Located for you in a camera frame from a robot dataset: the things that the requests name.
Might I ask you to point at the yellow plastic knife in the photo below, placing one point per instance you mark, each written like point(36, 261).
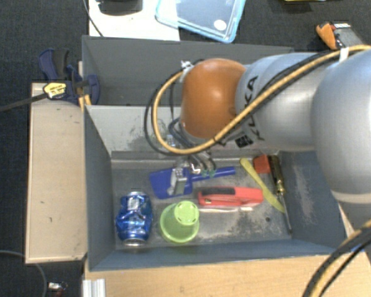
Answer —
point(259, 181)

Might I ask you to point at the crushed blue drink can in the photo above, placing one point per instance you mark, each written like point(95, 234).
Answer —
point(133, 216)

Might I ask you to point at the blue plastic scoop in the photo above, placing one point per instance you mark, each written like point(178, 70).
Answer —
point(160, 182)

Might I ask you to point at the light green plastic cup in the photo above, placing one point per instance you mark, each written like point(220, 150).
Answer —
point(180, 221)

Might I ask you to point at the red stapler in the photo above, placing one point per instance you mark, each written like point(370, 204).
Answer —
point(235, 195)

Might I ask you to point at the pale thin stick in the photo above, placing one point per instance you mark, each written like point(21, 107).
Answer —
point(225, 209)

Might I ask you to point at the pale wood flat board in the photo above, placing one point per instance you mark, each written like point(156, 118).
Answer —
point(55, 178)

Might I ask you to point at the grey metal bin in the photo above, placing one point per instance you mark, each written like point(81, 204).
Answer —
point(204, 227)

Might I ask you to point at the black cylinder on white bracket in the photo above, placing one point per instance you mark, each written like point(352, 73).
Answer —
point(195, 167)

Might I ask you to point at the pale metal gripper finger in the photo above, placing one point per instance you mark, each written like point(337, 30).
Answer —
point(180, 184)
point(172, 182)

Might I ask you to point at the orange block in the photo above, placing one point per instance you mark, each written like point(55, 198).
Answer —
point(261, 164)

